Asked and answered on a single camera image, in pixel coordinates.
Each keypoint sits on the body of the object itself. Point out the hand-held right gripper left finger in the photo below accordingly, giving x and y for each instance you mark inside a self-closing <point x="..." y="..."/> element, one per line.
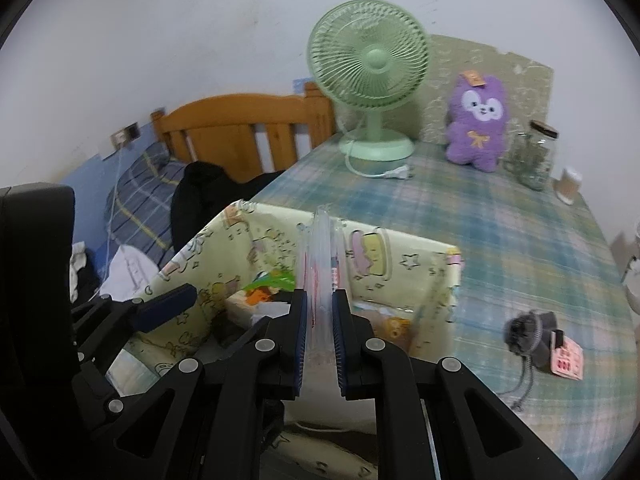
<point x="300" y="345"/>

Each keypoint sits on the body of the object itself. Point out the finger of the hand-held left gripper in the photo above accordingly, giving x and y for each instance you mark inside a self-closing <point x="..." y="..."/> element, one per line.
<point x="165" y="306"/>
<point x="112" y="406"/>

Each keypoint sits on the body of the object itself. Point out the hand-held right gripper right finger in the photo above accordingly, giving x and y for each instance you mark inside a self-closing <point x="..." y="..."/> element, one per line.
<point x="337" y="345"/>

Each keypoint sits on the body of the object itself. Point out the clear plastic bag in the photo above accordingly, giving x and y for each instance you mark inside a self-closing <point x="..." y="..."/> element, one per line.
<point x="320" y="270"/>

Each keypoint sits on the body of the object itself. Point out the printed fabric storage box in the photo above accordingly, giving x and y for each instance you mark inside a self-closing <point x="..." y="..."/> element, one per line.
<point x="400" y="270"/>

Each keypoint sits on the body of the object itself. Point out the white grey crumpled cloth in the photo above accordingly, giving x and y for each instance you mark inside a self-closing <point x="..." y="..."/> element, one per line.
<point x="79" y="270"/>

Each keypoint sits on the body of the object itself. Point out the colourful bear snack box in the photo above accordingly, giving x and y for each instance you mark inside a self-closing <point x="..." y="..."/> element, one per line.
<point x="395" y="327"/>

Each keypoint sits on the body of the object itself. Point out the green orange snack packet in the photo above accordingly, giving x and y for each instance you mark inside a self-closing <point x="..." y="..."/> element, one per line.
<point x="267" y="285"/>

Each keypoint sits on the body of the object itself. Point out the blue plaid pillow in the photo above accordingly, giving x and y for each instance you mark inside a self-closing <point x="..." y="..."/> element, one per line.
<point x="145" y="195"/>

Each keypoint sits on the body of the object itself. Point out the black garment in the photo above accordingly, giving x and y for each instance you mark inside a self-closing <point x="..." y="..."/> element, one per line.
<point x="205" y="200"/>

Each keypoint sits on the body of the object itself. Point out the wooden bed headboard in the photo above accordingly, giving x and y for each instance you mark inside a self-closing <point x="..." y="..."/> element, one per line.
<point x="225" y="130"/>

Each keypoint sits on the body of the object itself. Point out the plaid tablecloth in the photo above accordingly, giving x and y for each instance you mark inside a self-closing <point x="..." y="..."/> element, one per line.
<point x="510" y="240"/>

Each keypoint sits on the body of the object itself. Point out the pink card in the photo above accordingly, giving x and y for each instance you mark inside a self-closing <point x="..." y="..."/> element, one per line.
<point x="567" y="357"/>

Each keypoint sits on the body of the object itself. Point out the purple plush toy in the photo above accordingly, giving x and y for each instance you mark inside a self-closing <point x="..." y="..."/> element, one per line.
<point x="477" y="125"/>

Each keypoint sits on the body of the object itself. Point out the glass jar mug with lid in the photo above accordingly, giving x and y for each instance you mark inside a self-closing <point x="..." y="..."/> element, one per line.
<point x="532" y="160"/>

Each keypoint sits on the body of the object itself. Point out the small white brown cup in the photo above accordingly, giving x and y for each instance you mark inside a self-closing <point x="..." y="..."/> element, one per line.
<point x="568" y="187"/>

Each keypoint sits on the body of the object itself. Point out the green desk fan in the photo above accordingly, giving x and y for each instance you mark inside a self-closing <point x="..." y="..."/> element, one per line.
<point x="372" y="60"/>

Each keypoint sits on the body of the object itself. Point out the white standing fan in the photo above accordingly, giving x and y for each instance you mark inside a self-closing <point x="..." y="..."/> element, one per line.
<point x="634" y="270"/>

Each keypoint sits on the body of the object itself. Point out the printed green backboard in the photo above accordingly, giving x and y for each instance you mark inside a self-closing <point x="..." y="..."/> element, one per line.
<point x="525" y="80"/>

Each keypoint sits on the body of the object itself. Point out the wall socket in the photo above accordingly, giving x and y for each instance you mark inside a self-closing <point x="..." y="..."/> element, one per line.
<point x="125" y="136"/>

